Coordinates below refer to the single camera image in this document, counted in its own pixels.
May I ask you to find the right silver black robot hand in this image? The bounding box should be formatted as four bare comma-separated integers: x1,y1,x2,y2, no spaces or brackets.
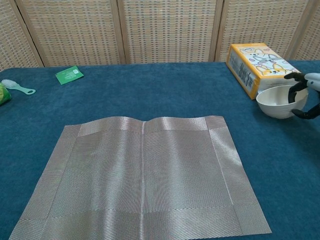
284,71,320,120

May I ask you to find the cream white bowl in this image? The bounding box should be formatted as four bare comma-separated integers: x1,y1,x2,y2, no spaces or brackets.
255,85,310,119

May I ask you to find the brown woven placemat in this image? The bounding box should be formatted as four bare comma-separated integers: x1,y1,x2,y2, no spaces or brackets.
8,115,273,240

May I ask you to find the woven rattan screen panel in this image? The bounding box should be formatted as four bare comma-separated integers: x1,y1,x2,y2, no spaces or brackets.
214,0,316,63
116,0,224,65
0,0,45,72
286,0,320,61
15,0,127,68

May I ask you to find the orange corgi print tissue box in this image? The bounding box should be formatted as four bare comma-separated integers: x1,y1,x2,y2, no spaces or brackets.
225,42,301,101

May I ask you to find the green yellow tissue pack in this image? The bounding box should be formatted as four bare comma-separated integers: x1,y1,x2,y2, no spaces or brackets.
0,82,13,106

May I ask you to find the mint green handled brush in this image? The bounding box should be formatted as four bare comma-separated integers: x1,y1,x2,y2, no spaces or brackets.
1,79,37,96

